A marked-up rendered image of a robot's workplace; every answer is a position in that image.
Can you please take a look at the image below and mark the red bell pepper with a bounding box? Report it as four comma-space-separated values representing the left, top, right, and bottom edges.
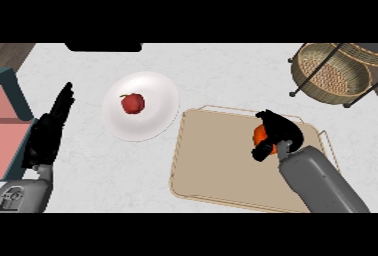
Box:
117, 92, 145, 115

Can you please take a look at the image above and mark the brown wooden panel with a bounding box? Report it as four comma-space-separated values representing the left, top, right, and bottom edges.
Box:
0, 42, 36, 74

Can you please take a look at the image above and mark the wicker tiered basket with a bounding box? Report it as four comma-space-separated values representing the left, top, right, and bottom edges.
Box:
286, 42, 378, 109

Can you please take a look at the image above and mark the beige tray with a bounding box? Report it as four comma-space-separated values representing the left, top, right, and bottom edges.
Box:
168, 104, 340, 214

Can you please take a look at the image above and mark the white plate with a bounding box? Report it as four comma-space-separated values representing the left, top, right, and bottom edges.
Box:
100, 70, 181, 143

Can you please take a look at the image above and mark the teal and pink cabinet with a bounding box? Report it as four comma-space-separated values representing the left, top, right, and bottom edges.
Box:
0, 67, 38, 181

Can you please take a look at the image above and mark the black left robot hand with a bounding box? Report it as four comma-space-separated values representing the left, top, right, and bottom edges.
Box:
20, 81, 76, 170

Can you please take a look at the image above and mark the orange squash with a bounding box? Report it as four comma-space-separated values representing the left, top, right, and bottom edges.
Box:
252, 125, 278, 156

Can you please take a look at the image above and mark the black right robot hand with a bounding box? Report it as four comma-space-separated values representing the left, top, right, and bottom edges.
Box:
250, 109, 305, 163

